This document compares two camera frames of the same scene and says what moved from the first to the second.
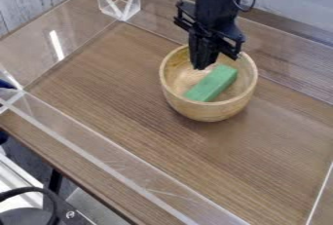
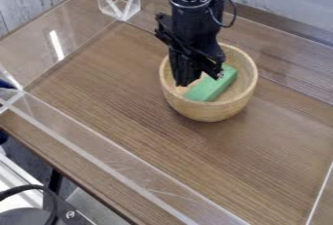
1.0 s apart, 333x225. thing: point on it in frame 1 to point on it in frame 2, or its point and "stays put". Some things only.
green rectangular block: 212,86 stays put
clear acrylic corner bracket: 117,9 stays put
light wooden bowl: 176,73 stays put
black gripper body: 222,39 to 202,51
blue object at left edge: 4,84 stays put
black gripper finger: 211,53 to 192,70
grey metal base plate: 69,215 stays put
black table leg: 54,181 stays put
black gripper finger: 199,51 to 177,59
